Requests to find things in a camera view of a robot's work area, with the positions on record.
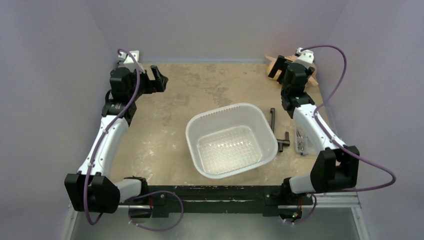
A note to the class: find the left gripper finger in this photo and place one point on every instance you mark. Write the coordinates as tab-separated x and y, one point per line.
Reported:
156	73
161	83

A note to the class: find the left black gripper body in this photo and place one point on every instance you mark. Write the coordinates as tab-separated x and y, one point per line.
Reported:
145	85

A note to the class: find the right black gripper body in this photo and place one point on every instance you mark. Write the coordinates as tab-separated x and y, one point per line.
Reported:
282	65

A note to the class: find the orange translucent plastic bag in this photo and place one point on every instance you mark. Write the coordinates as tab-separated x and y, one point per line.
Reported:
311	81

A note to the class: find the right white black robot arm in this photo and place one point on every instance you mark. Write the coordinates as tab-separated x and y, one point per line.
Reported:
336	166

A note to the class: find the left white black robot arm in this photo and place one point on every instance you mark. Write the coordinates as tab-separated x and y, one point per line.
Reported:
90	187

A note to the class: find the clear plastic screw box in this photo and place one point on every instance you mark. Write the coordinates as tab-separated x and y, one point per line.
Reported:
302	143

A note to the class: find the white plastic basket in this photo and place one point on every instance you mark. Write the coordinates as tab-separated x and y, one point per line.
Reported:
230	140

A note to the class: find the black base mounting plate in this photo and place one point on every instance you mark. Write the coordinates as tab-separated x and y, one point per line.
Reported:
267	200

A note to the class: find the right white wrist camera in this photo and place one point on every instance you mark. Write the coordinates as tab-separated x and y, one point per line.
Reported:
305	57

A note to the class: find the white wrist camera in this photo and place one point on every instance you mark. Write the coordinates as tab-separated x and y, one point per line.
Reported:
130	60
305	57

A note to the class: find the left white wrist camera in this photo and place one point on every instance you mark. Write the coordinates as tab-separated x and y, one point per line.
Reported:
130	60

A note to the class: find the aluminium rail frame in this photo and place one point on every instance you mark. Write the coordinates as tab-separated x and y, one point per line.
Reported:
336	216

